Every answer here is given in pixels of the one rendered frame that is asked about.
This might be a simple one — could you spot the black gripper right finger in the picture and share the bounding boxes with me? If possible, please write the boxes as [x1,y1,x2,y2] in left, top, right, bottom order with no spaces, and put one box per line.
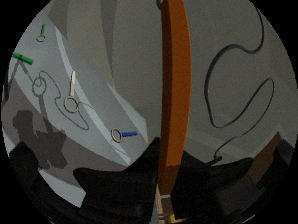
[170,149,254,220]

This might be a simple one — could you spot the beige loop with flat handle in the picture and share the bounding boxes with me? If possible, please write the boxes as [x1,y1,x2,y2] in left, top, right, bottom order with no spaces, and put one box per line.
[64,71,78,112]

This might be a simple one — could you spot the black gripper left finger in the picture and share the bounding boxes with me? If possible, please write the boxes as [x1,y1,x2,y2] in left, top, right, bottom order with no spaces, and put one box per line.
[73,137,161,222]

